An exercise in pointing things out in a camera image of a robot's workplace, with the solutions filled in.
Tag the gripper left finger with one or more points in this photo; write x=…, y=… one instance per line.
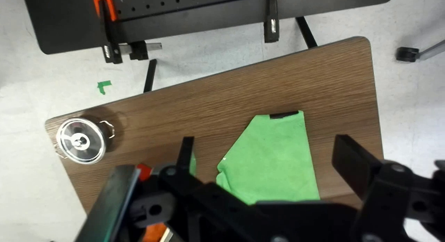
x=194, y=200

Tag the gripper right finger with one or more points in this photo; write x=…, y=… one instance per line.
x=386, y=186

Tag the green towel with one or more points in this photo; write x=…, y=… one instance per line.
x=271, y=158

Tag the steel pot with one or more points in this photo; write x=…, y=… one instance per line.
x=104, y=141

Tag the strip of black tape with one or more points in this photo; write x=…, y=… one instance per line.
x=283, y=114

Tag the steel pot lid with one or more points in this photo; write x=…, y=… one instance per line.
x=80, y=141

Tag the green tape mark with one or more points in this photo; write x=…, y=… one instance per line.
x=103, y=86

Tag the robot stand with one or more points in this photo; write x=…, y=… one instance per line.
x=208, y=23

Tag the orange and black clamp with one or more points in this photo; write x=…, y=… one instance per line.
x=110, y=33
x=271, y=19

